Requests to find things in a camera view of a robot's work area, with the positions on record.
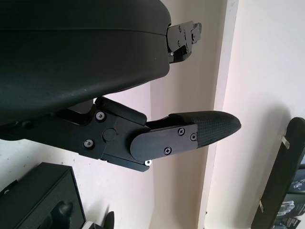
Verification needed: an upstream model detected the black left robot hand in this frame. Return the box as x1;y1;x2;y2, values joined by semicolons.
0;0;243;172

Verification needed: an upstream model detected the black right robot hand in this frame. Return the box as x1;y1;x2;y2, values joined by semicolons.
104;211;115;229

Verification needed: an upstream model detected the black framed poster board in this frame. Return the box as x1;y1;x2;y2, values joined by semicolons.
251;116;305;229

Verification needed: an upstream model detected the black camera box base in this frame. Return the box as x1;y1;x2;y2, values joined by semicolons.
0;162;87;229

